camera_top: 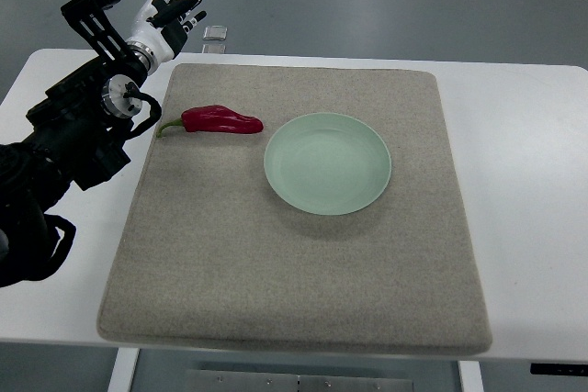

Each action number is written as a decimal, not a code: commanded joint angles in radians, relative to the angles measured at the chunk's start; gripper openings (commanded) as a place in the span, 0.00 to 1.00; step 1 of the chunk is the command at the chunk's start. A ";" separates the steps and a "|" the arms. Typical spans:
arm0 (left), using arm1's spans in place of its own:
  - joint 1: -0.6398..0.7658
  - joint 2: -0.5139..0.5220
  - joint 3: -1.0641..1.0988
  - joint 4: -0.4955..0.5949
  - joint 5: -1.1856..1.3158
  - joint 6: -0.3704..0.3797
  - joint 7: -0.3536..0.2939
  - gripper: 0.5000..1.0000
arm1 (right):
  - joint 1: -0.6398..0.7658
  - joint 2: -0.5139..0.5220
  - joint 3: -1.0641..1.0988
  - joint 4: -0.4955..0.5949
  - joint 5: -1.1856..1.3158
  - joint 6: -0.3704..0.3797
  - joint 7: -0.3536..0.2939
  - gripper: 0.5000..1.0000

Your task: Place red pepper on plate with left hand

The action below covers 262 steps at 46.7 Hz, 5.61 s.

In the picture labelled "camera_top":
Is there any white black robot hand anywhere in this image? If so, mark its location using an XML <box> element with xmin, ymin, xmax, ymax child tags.
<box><xmin>127</xmin><ymin>0</ymin><xmax>207</xmax><ymax>73</ymax></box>

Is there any red pepper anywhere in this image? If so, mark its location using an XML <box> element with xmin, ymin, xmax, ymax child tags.
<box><xmin>155</xmin><ymin>105</ymin><xmax>264</xmax><ymax>138</ymax></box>

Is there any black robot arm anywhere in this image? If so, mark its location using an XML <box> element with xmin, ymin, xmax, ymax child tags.
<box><xmin>1</xmin><ymin>0</ymin><xmax>162</xmax><ymax>286</ymax></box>

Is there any silver floor plate lower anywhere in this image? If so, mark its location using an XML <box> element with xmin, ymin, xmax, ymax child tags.
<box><xmin>201</xmin><ymin>43</ymin><xmax>226</xmax><ymax>54</ymax></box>

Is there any silver floor plate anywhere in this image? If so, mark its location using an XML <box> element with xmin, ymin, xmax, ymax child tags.
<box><xmin>203</xmin><ymin>25</ymin><xmax>228</xmax><ymax>41</ymax></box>
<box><xmin>201</xmin><ymin>43</ymin><xmax>226</xmax><ymax>54</ymax></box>

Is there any silver floor plate upper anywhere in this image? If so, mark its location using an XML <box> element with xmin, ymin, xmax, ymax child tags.
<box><xmin>203</xmin><ymin>25</ymin><xmax>228</xmax><ymax>41</ymax></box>

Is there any light green plate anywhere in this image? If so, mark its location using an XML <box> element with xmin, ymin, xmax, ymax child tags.
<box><xmin>264</xmin><ymin>112</ymin><xmax>392</xmax><ymax>216</ymax></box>

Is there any beige felt mat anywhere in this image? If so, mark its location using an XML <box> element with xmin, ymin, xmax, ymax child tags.
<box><xmin>97</xmin><ymin>63</ymin><xmax>492</xmax><ymax>356</ymax></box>

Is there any white table left leg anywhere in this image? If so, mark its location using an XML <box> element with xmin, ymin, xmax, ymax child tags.
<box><xmin>107</xmin><ymin>348</ymin><xmax>140</xmax><ymax>392</ymax></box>

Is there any white table leg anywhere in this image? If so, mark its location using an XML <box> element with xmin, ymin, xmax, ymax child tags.
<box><xmin>458</xmin><ymin>361</ymin><xmax>484</xmax><ymax>392</ymax></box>
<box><xmin>107</xmin><ymin>348</ymin><xmax>140</xmax><ymax>392</ymax></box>

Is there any white table right leg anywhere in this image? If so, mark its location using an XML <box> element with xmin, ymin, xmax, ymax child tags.
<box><xmin>458</xmin><ymin>361</ymin><xmax>484</xmax><ymax>392</ymax></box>

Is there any black table control panel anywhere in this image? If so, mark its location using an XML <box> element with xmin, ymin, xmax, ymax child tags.
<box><xmin>529</xmin><ymin>363</ymin><xmax>588</xmax><ymax>377</ymax></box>

